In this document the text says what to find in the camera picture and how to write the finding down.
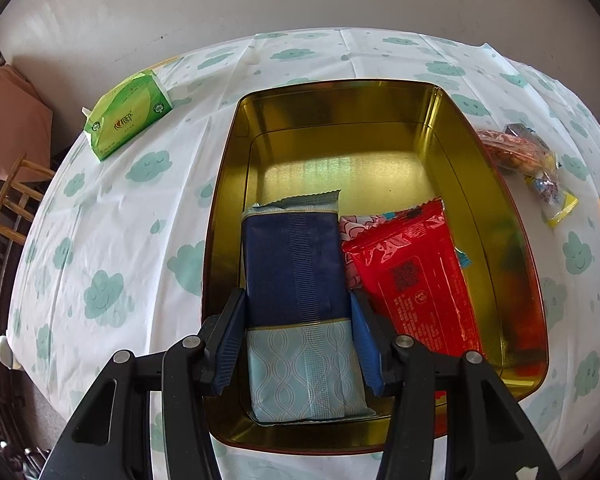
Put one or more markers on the white round knob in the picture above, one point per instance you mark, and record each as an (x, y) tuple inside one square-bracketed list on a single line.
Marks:
[(3, 350)]

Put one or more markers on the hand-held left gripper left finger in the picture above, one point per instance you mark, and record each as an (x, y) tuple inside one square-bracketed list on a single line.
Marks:
[(230, 340)]

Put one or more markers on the pink cloth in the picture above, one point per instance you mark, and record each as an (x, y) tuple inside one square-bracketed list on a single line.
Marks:
[(10, 120)]

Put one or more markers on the yellow packet with clear window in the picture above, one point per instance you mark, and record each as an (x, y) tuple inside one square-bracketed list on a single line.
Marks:
[(555, 200)]

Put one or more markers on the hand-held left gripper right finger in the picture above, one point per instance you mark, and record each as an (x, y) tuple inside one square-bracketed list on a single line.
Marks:
[(367, 345)]

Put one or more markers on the red metal tin box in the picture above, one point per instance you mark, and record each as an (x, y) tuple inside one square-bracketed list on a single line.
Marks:
[(340, 160)]

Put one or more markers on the pink snack packet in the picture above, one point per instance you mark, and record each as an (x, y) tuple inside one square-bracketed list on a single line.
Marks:
[(355, 227)]

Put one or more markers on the blue snack packet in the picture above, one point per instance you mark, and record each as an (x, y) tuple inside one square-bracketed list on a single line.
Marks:
[(464, 258)]

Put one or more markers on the dark blue wafer packet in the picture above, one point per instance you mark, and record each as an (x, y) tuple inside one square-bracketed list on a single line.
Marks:
[(295, 260)]

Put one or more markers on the green tissue pack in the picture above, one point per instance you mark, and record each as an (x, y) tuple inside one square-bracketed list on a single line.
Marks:
[(130, 115)]

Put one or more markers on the clear packet of coated nuts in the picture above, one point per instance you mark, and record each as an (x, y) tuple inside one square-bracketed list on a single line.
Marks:
[(510, 152)]

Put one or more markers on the wooden stool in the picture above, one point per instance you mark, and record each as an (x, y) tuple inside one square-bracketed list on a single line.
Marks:
[(10, 187)]

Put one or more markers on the large red snack packet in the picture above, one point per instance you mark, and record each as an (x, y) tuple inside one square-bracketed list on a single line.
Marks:
[(415, 270)]

